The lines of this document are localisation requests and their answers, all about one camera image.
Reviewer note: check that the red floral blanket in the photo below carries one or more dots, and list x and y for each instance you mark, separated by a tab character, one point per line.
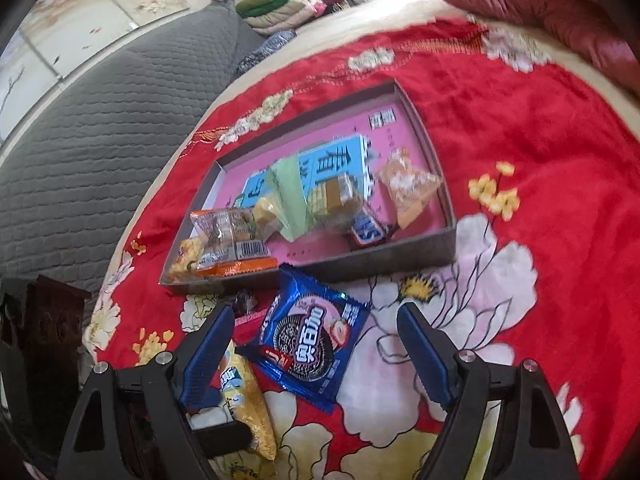
500	135

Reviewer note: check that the brown chocolate bar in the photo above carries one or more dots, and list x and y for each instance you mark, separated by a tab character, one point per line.
370	230

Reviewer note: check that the orange cookie packet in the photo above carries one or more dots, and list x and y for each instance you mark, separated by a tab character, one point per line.
230	240

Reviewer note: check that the blue sandwich cookie packet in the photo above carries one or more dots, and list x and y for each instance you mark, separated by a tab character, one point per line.
310	340

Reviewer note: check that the blue patterned cloth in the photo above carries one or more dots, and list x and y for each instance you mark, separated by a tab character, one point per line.
265	50

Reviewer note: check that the beige wafer packet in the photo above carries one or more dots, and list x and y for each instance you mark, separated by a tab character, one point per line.
332	205

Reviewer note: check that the yellow patterned snack packet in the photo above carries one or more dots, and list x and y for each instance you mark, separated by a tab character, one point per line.
182	260

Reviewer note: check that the dark candy clear wrapper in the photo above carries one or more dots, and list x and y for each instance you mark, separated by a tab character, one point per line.
245	302

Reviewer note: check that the green wrapper cake packet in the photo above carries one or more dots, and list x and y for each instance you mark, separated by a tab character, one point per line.
290	200

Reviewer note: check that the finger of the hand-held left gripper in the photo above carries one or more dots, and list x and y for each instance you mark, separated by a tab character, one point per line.
222	437

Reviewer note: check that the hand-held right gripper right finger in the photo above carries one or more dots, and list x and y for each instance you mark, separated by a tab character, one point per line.
425	355

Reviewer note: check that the wardrobe with printed doors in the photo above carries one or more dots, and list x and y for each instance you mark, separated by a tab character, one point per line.
75	10

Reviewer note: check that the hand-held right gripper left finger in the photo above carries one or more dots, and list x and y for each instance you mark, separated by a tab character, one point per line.
207	355

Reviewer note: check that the grey quilted mattress pad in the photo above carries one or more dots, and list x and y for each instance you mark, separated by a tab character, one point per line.
100	135

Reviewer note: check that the stack of folded clothes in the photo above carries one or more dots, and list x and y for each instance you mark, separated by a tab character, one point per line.
290	0

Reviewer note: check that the yellow cake packet orange ends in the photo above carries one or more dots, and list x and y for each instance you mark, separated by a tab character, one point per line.
407	190

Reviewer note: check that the grey cardboard box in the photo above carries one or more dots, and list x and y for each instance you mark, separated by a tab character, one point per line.
400	255

